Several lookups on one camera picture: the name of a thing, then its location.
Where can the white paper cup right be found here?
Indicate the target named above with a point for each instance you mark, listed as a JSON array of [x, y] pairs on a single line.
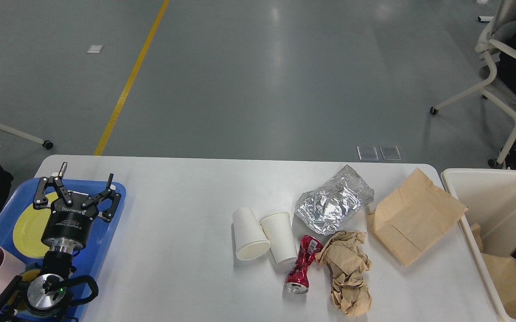
[[278, 230]]

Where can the white office chair right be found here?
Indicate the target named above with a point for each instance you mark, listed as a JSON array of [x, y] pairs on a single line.
[[493, 45]]

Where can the white paper cup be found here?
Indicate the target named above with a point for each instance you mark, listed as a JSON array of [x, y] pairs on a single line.
[[278, 230], [250, 240]]

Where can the brown paper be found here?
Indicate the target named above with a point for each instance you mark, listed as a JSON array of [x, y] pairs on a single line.
[[347, 263]]

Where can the crushed red soda can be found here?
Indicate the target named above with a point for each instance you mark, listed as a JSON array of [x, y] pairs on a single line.
[[296, 281]]

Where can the brown paper bag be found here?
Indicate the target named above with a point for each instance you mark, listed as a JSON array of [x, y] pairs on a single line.
[[502, 272], [414, 217]]

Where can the white paper cup left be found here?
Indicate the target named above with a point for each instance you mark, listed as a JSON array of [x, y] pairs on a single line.
[[250, 240]]

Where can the dark teal mug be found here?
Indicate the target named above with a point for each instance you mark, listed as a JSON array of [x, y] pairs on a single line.
[[31, 273]]

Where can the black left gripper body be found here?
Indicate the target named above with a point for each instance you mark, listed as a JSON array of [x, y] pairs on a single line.
[[73, 227]]

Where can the crumpled silver foil bag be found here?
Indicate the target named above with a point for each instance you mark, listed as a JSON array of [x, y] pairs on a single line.
[[328, 208]]

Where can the yellow plastic plate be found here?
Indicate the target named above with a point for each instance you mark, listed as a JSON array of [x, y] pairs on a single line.
[[28, 232]]

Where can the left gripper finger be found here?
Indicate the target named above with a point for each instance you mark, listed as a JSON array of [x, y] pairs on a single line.
[[90, 206], [40, 201]]

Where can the beige plastic bin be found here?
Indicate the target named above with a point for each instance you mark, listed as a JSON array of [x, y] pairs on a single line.
[[489, 225]]

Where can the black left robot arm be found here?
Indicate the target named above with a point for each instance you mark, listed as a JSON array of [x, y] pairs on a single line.
[[50, 294]]

